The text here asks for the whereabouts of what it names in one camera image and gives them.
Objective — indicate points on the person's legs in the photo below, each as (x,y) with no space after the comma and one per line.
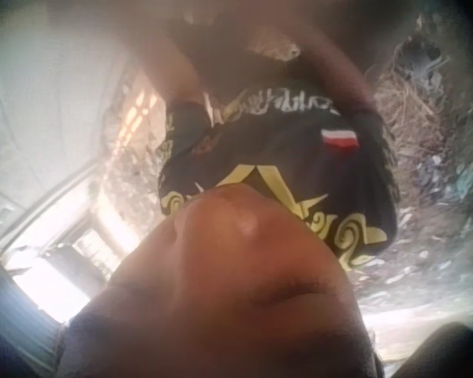
(236,55)

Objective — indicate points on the heap of dry straw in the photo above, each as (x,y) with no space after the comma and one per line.
(414,86)

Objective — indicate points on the grey corrugated metal sheet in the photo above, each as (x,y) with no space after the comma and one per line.
(19,315)

